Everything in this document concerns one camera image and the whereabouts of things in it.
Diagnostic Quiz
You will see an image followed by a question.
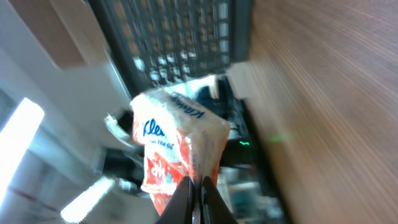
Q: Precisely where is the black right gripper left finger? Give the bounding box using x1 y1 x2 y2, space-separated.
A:
155 176 194 224

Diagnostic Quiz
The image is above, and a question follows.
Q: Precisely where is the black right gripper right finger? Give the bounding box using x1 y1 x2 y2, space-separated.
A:
200 176 238 224

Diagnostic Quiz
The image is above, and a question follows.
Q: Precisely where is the small red tissue pack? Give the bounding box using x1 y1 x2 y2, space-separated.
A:
130 88 231 214

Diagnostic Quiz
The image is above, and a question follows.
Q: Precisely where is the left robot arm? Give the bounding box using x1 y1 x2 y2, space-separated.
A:
194 77 250 146

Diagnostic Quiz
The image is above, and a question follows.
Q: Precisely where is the grey plastic basket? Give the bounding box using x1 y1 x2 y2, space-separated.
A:
87 0 253 97

